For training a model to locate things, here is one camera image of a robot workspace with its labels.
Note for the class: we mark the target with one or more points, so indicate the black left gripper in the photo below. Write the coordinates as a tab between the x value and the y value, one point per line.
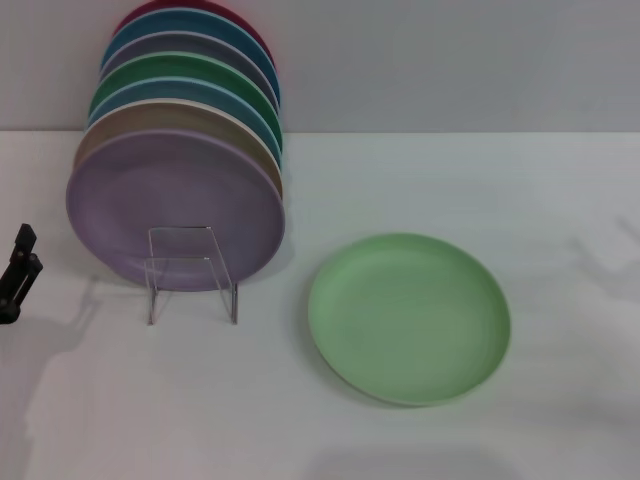
7	315

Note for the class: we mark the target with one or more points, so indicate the light green plate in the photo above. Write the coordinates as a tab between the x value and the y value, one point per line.
410	320

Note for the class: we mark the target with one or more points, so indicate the lavender purple plate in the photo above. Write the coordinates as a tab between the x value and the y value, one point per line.
175	200

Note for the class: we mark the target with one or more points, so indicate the clear acrylic plate rack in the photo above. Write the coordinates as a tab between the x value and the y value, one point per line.
200	250

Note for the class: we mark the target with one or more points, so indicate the beige plate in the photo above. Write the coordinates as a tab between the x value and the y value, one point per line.
175	117

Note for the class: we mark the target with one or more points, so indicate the light blue plate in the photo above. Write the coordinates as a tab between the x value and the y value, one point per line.
190	92

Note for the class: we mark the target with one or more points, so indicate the dark green plate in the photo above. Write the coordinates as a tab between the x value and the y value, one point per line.
190	67

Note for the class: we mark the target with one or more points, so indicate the grey plate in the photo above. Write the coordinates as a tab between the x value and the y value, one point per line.
190	44

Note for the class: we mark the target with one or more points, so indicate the teal blue plate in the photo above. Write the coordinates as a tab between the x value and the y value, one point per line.
200	22

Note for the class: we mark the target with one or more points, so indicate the maroon red plate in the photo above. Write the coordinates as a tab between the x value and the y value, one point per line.
263	42

